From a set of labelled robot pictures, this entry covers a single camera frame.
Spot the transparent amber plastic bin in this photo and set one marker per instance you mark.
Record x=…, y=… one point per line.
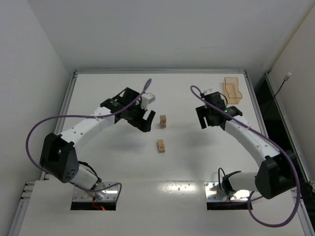
x=231, y=90

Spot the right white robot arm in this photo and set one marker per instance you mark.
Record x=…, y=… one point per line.
x=275, y=174

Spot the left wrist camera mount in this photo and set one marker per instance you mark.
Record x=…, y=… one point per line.
x=146, y=99

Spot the wooden cube block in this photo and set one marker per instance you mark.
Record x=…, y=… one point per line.
x=163, y=124

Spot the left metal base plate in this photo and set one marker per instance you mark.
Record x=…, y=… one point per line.
x=105, y=192

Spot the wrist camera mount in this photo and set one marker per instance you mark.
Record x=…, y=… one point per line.
x=207, y=92
x=146, y=99

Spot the metal base plate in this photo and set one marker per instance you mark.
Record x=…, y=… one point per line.
x=214, y=194
x=105, y=192

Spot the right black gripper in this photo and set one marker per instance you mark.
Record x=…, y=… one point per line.
x=206, y=116

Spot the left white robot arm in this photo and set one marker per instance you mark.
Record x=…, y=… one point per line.
x=60, y=152

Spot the plain wooden cube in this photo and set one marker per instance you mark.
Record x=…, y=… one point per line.
x=163, y=119

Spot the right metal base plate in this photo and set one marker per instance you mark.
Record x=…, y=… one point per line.
x=214, y=194

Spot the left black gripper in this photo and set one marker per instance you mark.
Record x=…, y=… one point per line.
x=139, y=119

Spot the wooden cube with lines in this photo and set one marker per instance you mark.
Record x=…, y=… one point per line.
x=161, y=148

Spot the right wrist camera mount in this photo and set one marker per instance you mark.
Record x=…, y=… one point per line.
x=207, y=92

